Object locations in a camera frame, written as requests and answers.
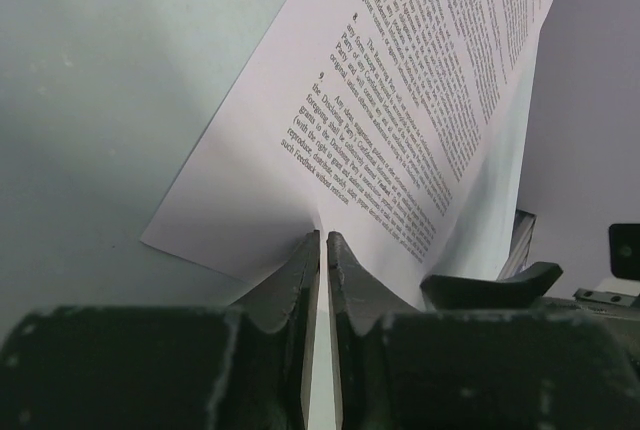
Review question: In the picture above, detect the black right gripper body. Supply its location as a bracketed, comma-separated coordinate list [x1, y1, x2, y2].
[542, 223, 639, 320]

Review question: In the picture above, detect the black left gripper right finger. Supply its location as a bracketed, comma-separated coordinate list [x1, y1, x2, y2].
[327, 232, 639, 429]

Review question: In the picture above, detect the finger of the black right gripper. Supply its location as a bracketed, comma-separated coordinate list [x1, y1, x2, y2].
[420, 262, 563, 310]

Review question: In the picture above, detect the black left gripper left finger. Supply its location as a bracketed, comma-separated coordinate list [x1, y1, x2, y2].
[1, 232, 320, 429]

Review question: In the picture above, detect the text printed paper sheet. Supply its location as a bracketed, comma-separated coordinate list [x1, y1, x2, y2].
[140, 0, 559, 430]

